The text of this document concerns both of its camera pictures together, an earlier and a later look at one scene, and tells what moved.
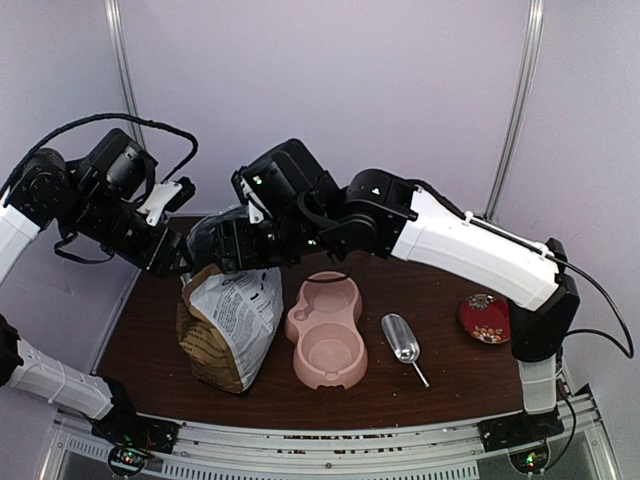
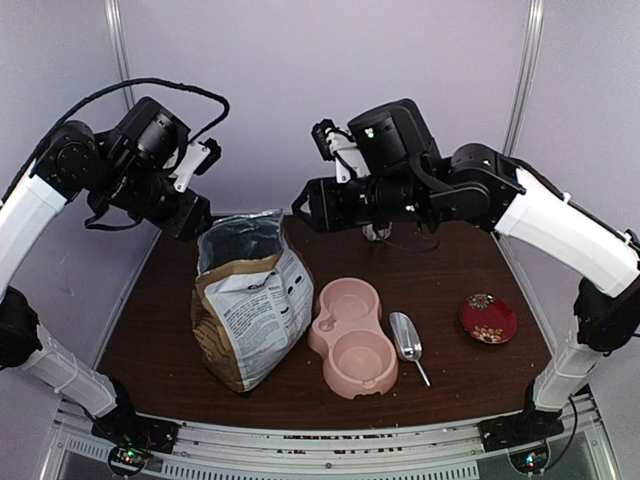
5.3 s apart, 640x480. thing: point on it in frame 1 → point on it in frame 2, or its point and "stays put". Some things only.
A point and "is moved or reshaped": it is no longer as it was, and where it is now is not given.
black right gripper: x=237 y=251 → x=327 y=214
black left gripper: x=156 y=256 → x=182 y=223
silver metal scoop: x=402 y=340 is moved or reshaped
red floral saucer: x=487 y=317 stays put
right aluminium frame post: x=533 y=40 stays put
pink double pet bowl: x=328 y=344 → x=358 y=356
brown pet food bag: x=227 y=322 is moved or reshaped
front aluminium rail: x=425 y=449 stays put
